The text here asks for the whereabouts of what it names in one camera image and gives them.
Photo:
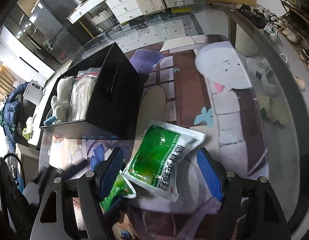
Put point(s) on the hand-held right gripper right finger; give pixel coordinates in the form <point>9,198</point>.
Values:
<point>210,177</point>

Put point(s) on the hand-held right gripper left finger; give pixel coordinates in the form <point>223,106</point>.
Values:
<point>110,172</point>

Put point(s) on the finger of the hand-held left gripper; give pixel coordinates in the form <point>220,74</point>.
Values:
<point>69,169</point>

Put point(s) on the small green packet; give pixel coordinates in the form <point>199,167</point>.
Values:
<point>117,192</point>

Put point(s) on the large green packet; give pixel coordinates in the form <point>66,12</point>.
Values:
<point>157,160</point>

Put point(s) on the small blue plush toy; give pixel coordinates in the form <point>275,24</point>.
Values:
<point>51,121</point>

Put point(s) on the white plush toy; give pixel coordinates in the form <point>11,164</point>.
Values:
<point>60,97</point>

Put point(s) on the black storage box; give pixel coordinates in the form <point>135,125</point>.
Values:
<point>112,97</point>

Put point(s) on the grey low cabinet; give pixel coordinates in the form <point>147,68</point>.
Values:
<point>28,156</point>

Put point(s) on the green and white plush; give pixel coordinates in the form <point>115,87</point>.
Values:
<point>28,127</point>

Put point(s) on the dark bag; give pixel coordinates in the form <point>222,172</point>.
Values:
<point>12,192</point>

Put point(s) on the blue puffer jacket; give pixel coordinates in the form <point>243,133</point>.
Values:
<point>13,112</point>

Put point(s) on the beige slipper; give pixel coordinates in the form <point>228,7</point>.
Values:
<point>277,111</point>

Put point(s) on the printed desk mat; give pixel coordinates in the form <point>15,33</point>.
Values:
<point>189,80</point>

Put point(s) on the beige curtain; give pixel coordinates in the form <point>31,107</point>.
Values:
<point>4,82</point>

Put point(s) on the white sneaker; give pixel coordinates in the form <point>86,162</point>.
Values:
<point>263,76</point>

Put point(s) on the glass door cabinet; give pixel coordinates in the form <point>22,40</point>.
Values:
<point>17,32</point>

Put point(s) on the black fridge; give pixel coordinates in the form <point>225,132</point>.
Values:
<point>52,17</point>

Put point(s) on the woven basket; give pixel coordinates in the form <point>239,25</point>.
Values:
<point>102,18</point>

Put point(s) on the pile of loose shoes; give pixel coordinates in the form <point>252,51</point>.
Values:
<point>259,20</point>

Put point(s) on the rows of shelved shoes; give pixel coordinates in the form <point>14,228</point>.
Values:
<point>292,33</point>

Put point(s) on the white dressing desk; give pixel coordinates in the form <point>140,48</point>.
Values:
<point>92,3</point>

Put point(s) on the white drawer unit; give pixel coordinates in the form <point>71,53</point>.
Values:
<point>123,5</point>

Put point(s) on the metal shoe rack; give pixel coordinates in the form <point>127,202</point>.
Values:
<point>298,17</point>

